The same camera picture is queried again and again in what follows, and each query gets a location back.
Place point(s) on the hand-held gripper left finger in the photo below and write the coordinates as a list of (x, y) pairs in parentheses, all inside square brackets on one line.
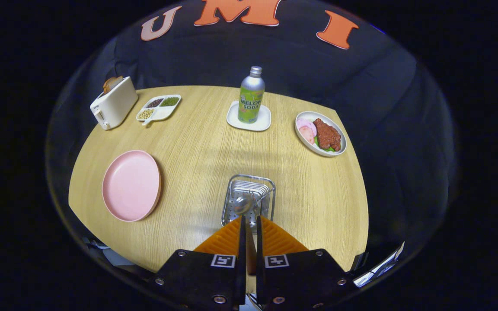
[(201, 276)]

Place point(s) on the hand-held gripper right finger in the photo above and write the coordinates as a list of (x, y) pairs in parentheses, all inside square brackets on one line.
[(305, 276)]

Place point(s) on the pink round plate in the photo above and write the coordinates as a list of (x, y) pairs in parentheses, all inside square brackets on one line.
[(130, 185)]

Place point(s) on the white oval food plate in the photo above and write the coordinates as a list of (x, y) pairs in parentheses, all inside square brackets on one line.
[(307, 144)]

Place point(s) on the brown fried meat piece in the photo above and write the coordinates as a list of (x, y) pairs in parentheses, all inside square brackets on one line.
[(327, 136)]

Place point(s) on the pink ham slices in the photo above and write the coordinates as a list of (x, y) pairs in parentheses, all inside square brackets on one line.
[(306, 131)]

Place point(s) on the white square coaster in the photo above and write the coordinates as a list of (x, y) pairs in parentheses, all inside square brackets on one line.
[(234, 121)]

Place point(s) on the white divided dish with beans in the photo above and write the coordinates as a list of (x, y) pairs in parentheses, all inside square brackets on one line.
[(162, 113)]

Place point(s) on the green soda bottle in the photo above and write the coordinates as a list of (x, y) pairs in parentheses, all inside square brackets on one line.
[(251, 101)]

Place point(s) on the white toaster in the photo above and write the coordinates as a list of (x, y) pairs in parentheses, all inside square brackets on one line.
[(117, 106)]

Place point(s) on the toasted bread slice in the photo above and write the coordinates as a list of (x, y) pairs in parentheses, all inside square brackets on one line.
[(111, 84)]

